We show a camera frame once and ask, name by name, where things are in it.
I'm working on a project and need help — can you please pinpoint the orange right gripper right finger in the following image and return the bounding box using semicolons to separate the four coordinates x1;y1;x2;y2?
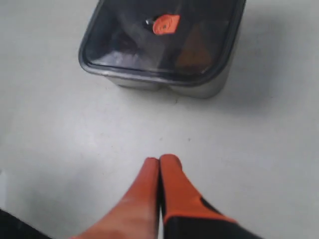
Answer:
159;154;247;239

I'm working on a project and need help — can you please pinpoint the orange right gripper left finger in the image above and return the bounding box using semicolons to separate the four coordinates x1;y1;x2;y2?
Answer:
73;158;160;239

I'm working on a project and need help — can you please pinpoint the dark transparent box lid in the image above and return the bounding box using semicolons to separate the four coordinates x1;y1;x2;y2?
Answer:
78;0;246;87

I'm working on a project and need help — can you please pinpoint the stainless steel lunch box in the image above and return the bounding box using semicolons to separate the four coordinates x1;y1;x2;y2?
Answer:
106;29;241;99

